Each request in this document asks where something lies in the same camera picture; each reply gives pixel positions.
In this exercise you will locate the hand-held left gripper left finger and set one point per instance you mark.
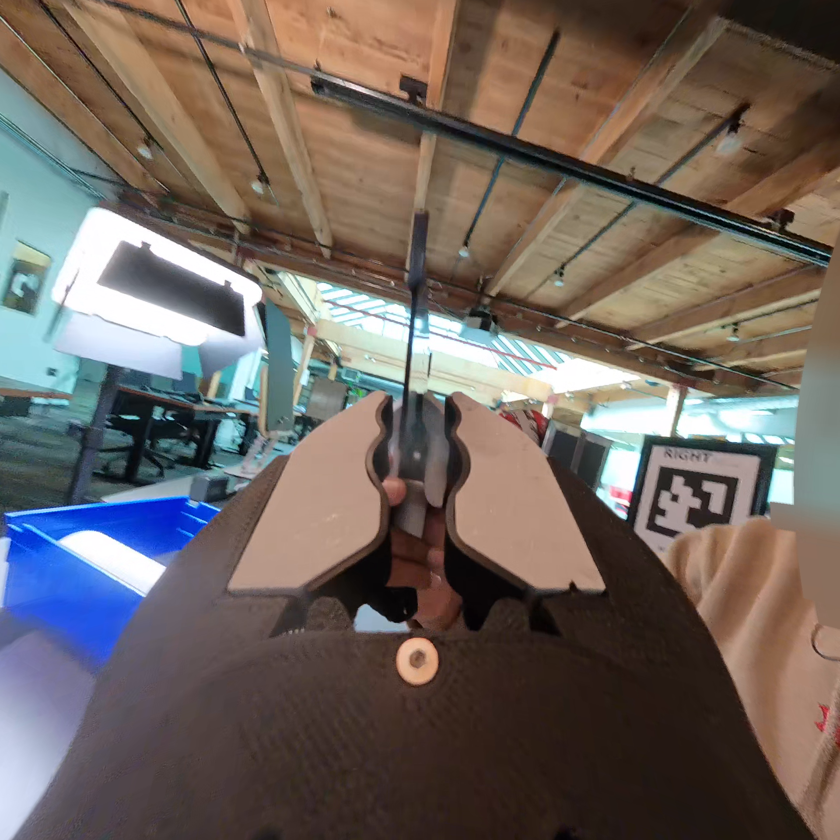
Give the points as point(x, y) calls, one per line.
point(315, 518)

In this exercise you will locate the white studio light panel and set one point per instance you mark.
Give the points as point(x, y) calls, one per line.
point(164, 295)

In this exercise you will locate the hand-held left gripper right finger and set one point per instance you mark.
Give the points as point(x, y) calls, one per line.
point(518, 518)

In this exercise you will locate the black framed marker sign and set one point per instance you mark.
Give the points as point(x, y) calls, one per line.
point(702, 499)

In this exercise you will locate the black plate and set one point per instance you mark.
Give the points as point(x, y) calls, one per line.
point(417, 262)

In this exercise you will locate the grey light stand pole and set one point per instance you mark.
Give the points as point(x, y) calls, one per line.
point(95, 433)

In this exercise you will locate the blue plastic bin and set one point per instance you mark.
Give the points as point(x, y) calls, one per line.
point(59, 604)

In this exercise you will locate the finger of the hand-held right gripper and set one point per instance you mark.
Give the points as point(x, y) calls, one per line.
point(396, 446)
point(436, 472)

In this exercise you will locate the black ceiling track rail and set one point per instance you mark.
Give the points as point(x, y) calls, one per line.
point(590, 170)

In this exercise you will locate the small grey device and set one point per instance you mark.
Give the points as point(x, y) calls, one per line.
point(208, 489)

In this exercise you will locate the framed wall poster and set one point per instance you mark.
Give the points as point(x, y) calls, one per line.
point(26, 279)

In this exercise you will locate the white tape roll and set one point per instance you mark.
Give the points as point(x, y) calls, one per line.
point(111, 558)

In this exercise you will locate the person in beige hoodie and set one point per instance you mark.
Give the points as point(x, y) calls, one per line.
point(754, 656)

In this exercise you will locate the wooden office desk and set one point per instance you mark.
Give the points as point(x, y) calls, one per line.
point(184, 410)

